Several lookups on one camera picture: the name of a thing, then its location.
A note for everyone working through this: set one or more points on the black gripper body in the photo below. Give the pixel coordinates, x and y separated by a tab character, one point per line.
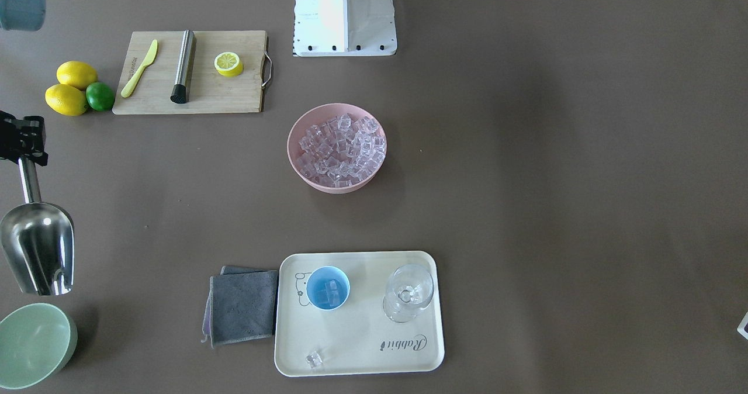
24	140

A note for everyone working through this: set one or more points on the lower yellow lemon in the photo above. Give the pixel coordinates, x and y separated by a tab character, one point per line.
66	100

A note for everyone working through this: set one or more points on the steel muddler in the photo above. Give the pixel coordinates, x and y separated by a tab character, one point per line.
180	89

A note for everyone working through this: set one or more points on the yellow lemon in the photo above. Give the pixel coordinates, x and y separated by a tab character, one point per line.
77	74
66	100

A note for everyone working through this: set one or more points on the bamboo cutting board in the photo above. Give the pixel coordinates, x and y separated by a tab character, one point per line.
208	91

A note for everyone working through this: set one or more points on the grey folded cloth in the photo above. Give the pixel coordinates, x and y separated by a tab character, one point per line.
241	305

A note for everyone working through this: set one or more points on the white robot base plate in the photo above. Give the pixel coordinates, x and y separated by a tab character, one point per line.
344	28

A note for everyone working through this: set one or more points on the steel ice scoop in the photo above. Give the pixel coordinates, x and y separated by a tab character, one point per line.
38	240

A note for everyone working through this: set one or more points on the pile of clear ice cubes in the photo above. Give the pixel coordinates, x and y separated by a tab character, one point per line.
341	152

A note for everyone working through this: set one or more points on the green ceramic bowl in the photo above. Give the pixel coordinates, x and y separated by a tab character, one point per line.
37	340

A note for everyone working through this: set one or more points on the ice cubes in blue cup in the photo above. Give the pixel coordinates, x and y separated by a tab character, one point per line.
331	295

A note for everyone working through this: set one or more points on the half lemon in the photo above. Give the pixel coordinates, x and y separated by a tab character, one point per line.
228	64

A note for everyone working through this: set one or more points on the stray ice cube on tray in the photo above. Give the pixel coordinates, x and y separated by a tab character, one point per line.
314	360

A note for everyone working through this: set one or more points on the cream serving tray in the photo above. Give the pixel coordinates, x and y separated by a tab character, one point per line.
357	338

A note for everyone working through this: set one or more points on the green lime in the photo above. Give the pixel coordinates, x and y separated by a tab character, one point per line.
99	96

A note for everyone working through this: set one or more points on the yellow plastic knife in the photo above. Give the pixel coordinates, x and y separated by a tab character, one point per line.
147	61

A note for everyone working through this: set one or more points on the upper yellow lemon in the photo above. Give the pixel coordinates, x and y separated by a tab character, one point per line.
77	74

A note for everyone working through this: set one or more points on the light blue cup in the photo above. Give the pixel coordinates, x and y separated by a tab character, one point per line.
319	276

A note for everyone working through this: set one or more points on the clear wine glass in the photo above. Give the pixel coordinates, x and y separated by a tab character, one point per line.
409	290

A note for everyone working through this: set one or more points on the pink bowl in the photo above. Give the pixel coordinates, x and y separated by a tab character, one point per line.
319	115

